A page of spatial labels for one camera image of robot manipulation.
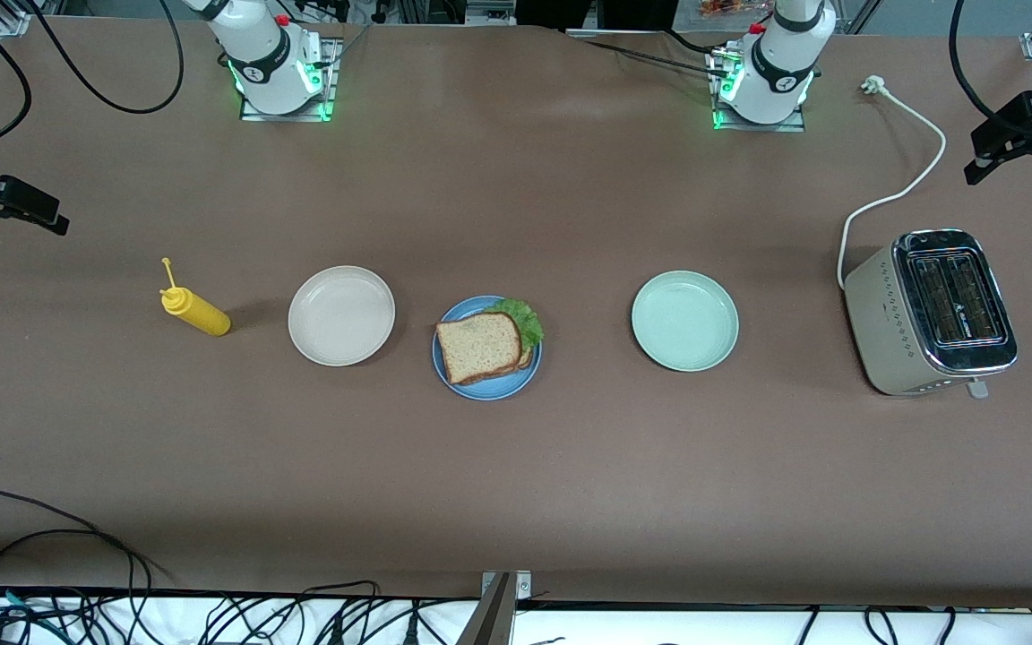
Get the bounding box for orange patterned packet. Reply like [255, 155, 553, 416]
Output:
[700, 0, 772, 19]

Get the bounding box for green lettuce leaf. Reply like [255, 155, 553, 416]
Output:
[485, 298, 546, 355]

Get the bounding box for white toaster power cable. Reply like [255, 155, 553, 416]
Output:
[837, 76, 947, 292]

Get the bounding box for metal table edge bracket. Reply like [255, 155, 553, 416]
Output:
[455, 571, 532, 645]

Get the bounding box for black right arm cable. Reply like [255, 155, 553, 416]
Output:
[0, 0, 185, 162]

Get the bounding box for brown bread slice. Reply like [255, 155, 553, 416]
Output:
[435, 311, 524, 384]
[458, 345, 535, 386]

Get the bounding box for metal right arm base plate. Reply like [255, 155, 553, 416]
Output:
[240, 38, 338, 122]

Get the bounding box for blue round plate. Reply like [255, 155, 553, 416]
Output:
[432, 296, 542, 401]

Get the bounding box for pale green round plate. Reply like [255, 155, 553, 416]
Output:
[631, 271, 740, 373]

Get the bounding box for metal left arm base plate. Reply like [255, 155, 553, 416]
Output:
[709, 49, 808, 133]

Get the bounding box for grey metal box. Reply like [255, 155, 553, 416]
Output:
[465, 0, 517, 26]

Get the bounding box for yellow mustard squeeze bottle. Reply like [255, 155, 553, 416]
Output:
[160, 258, 232, 338]

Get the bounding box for silver beige toaster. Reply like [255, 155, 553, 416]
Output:
[843, 228, 1019, 400]

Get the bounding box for beige round plate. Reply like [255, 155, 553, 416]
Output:
[288, 265, 396, 367]

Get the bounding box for black cable by arm base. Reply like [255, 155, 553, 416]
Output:
[580, 27, 732, 80]

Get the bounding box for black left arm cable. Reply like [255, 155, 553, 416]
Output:
[949, 0, 1032, 144]

